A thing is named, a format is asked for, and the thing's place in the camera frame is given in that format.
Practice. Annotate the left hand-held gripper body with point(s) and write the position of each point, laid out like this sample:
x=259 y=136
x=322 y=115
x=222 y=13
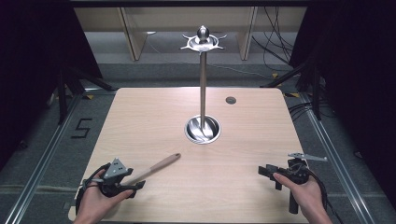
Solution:
x=114 y=169

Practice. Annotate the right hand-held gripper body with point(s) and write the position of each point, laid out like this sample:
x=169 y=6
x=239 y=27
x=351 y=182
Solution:
x=297 y=172

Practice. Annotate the steel utensil rack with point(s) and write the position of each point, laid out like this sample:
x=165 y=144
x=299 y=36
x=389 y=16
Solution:
x=203 y=93

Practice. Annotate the person's right hand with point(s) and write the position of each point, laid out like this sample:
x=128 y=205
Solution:
x=303 y=194

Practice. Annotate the person's left hand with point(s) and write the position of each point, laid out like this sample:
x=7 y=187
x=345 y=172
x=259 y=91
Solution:
x=99 y=203

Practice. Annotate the grey round table grommet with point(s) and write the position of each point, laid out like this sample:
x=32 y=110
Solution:
x=230 y=100

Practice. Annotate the black tripod stand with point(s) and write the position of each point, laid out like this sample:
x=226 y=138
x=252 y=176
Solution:
x=63 y=93
x=316 y=90

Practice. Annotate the black curtain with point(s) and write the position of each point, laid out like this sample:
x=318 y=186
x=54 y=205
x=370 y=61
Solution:
x=34 y=62
x=358 y=77

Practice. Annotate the light wooden shelf unit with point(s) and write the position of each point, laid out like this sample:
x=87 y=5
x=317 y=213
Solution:
x=186 y=18

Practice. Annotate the aluminium floor rail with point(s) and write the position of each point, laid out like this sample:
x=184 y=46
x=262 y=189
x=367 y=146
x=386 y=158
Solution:
x=337 y=161
x=43 y=161

